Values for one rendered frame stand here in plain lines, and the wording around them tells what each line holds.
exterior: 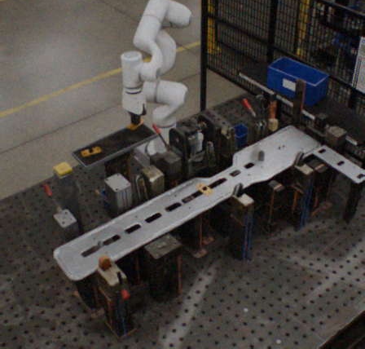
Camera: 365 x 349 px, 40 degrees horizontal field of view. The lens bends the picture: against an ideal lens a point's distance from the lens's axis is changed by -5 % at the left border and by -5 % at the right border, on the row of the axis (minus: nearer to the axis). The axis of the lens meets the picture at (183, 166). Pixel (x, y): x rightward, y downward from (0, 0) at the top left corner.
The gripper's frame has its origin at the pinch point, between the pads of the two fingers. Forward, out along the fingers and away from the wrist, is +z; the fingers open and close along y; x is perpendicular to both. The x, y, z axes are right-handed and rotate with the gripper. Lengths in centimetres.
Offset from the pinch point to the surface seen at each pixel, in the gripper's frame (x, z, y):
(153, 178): -11.9, 16.3, 18.0
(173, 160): 2.6, 16.5, 17.6
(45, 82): 139, 123, -238
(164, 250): -38, 22, 43
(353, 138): 72, 21, 78
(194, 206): -9.8, 24.3, 37.1
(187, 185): -0.3, 24.2, 27.3
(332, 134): 65, 18, 69
